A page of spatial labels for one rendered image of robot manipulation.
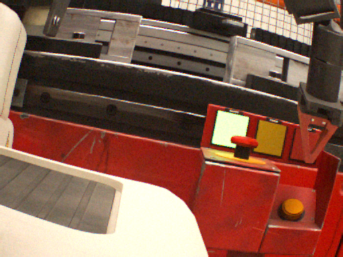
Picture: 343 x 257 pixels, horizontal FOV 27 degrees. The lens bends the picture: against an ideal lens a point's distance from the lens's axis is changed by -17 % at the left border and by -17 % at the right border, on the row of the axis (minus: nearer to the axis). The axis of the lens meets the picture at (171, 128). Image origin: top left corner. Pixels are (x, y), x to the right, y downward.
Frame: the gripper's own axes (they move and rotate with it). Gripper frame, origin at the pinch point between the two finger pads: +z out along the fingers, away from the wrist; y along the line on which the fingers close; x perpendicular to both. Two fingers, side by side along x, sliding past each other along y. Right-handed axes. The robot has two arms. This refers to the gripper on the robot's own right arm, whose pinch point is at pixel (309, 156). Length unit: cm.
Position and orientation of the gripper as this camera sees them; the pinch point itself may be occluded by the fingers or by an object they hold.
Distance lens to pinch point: 106.6
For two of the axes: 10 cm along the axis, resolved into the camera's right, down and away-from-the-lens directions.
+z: -1.8, 9.4, 3.0
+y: 0.6, -3.0, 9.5
